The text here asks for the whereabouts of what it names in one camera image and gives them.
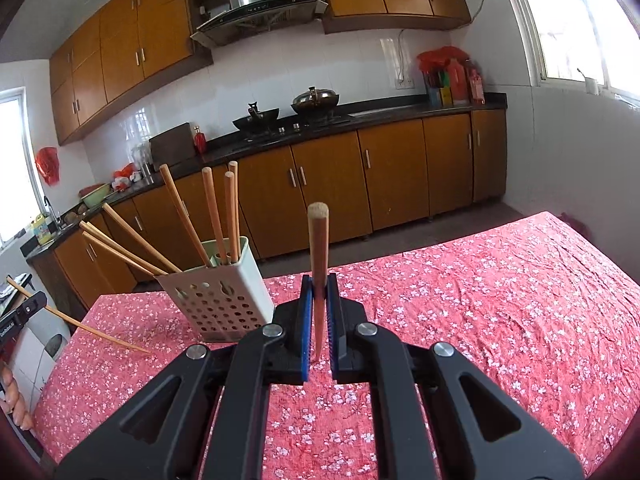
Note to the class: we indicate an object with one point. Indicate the small red bottle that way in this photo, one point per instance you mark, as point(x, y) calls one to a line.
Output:
point(200, 141)

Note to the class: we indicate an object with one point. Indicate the black countertop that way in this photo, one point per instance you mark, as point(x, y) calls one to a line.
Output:
point(400, 110)

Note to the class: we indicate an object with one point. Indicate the red and white packets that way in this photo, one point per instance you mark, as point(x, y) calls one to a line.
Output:
point(125, 177)

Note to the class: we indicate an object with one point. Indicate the white perforated utensil holder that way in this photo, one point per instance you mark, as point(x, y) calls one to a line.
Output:
point(250, 285)

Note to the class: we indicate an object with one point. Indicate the red plastic bag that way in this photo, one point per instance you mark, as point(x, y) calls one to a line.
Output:
point(440, 56)

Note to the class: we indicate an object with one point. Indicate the red floral tablecloth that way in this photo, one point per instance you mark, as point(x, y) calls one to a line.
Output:
point(475, 310)

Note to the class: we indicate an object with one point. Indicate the white cup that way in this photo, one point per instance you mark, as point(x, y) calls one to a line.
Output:
point(591, 85)

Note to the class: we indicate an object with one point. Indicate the chrome faucet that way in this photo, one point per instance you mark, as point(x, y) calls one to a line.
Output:
point(52, 212)

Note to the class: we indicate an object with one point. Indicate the large bright window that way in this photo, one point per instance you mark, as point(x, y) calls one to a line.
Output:
point(575, 20)

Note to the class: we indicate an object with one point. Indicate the small side window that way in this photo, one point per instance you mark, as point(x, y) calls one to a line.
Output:
point(15, 170)

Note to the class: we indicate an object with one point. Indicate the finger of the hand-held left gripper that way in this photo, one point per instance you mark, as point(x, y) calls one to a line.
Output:
point(31, 306)

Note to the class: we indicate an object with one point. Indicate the red carton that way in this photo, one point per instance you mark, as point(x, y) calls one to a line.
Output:
point(457, 85)

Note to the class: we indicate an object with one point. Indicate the person's left hand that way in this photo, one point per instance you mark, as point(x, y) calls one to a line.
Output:
point(17, 405)

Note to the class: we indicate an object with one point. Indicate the glass jars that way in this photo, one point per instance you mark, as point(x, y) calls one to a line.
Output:
point(142, 160)

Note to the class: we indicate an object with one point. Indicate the red boxed bottle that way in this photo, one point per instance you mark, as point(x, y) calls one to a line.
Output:
point(476, 85)

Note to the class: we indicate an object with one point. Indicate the white washing machine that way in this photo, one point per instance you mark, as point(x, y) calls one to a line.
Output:
point(35, 355)

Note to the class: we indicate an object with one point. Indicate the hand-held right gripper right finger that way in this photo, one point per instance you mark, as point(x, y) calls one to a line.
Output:
point(332, 332)

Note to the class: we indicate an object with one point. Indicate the yellow green bottle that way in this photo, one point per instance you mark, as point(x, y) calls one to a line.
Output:
point(42, 230)

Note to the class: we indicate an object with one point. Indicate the black gas stove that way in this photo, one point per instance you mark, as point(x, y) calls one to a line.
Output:
point(300, 125)

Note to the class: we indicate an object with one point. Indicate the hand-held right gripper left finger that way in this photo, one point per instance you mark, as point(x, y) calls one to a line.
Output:
point(305, 332)

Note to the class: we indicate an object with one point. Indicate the dark pot with lid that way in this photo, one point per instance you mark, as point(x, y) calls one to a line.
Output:
point(315, 102)

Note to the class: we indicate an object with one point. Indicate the white wall socket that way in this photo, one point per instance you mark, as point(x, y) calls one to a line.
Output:
point(403, 81)

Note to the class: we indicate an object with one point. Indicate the hanging red bag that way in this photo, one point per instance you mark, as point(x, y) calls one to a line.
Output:
point(47, 165)

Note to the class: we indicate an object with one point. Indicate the black wok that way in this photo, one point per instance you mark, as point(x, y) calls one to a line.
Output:
point(255, 121)

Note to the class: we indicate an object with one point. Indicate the dark wooden box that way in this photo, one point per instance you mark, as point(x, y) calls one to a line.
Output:
point(172, 145)

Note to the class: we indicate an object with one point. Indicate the long wooden base cabinet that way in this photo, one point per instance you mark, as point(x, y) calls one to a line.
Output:
point(325, 195)

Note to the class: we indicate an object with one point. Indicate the steel range hood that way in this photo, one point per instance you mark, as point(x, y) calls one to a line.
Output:
point(255, 5)

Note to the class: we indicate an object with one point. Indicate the short wooden base cabinet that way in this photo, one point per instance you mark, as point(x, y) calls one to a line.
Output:
point(70, 270)

